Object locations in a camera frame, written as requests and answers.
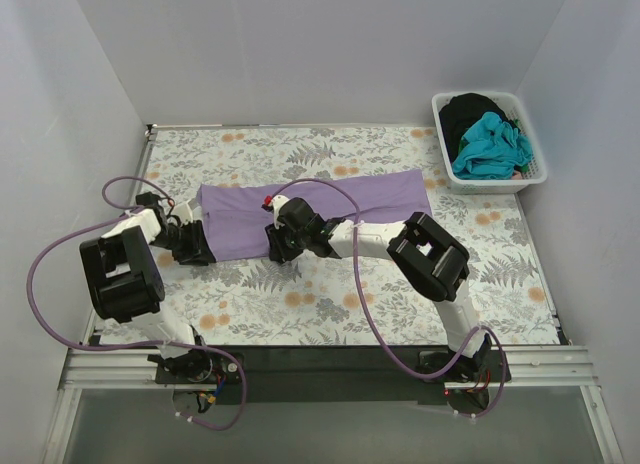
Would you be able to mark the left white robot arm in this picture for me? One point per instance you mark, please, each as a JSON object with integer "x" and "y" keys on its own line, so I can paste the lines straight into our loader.
{"x": 125, "y": 284}

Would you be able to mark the floral patterned table mat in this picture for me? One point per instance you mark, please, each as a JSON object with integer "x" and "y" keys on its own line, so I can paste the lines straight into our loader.
{"x": 324, "y": 301}

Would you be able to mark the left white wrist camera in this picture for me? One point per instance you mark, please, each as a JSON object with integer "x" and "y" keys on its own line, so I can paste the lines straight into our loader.
{"x": 187, "y": 212}

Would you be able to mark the aluminium frame rail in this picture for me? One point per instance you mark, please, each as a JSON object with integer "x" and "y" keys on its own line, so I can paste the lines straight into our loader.
{"x": 529, "y": 365}

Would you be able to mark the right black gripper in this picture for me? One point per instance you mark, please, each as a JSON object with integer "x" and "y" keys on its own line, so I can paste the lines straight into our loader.
{"x": 278, "y": 246}

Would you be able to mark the white plastic laundry basket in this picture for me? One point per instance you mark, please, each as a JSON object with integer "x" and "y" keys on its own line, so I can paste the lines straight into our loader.
{"x": 536, "y": 172}

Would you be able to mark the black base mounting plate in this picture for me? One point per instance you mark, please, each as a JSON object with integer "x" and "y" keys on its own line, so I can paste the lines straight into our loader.
{"x": 323, "y": 374}

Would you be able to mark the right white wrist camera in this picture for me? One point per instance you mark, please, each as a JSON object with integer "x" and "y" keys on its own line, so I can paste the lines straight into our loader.
{"x": 274, "y": 205}

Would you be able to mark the purple t shirt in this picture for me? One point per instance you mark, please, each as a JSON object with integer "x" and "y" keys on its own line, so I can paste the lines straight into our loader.
{"x": 234, "y": 221}

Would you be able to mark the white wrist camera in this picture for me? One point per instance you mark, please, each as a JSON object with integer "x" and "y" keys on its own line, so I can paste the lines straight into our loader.
{"x": 274, "y": 205}
{"x": 187, "y": 212}

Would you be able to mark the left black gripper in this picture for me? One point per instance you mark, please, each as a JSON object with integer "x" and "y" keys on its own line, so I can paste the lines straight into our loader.
{"x": 195, "y": 244}

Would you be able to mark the black t shirt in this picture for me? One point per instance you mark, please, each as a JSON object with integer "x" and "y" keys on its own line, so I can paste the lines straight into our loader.
{"x": 462, "y": 112}

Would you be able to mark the teal t shirt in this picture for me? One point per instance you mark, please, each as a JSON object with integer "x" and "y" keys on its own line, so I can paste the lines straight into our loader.
{"x": 491, "y": 149}

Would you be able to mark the green garment in basket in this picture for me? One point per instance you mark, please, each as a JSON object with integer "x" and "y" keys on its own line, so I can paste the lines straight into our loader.
{"x": 515, "y": 125}

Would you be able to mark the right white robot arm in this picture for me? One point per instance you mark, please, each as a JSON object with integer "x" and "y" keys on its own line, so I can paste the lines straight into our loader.
{"x": 433, "y": 262}

